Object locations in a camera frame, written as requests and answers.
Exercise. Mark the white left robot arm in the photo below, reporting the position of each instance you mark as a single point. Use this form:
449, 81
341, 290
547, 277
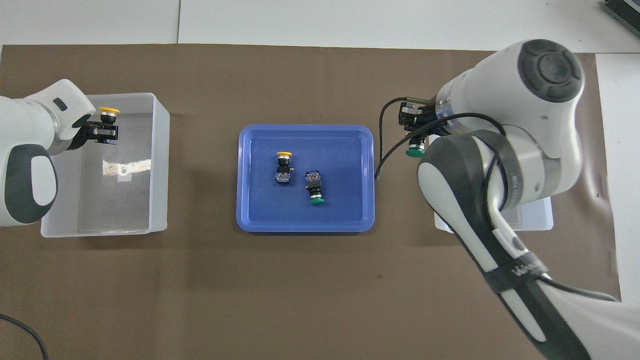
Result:
30, 135

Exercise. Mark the grey ribbed metal device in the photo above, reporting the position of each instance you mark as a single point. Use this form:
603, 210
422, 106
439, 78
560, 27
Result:
625, 12

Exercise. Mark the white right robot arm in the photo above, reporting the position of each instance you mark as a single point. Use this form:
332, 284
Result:
520, 125

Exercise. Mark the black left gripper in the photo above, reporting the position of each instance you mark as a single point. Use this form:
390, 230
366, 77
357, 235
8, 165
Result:
90, 134

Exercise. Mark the brown paper mat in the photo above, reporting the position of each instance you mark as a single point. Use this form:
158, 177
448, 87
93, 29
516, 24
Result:
310, 290

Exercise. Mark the green push button switch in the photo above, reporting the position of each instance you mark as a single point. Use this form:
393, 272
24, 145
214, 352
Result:
415, 150
314, 189

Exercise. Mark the blue plastic tray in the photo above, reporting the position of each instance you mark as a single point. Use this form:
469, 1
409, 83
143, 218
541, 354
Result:
340, 220

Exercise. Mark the yellow push button switch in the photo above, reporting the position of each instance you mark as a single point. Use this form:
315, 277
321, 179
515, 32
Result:
109, 115
283, 170

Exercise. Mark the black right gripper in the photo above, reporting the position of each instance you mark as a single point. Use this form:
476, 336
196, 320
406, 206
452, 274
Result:
430, 112

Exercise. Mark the small white label sticker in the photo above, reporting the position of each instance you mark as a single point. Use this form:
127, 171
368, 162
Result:
124, 174

